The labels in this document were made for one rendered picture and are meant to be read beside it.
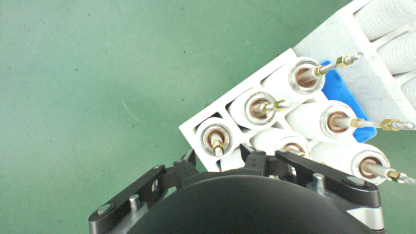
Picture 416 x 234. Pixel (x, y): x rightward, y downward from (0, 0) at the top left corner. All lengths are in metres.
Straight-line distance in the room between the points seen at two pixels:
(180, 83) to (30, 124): 0.74
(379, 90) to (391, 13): 0.19
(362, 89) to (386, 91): 0.05
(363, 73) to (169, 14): 0.73
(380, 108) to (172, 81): 0.72
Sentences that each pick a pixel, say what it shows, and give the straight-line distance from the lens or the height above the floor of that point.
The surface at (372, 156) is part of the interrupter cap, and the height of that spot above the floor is 0.25.
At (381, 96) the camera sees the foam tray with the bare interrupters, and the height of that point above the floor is 0.16.
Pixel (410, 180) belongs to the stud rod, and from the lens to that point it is 0.40.
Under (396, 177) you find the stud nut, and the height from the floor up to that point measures 0.29.
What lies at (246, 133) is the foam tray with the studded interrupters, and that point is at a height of 0.18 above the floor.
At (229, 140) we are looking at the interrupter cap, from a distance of 0.25.
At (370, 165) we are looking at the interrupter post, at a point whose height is 0.26.
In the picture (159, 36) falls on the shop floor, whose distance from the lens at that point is 0.66.
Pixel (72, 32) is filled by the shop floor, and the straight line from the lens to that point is 0.90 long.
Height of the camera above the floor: 0.50
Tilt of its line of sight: 88 degrees down
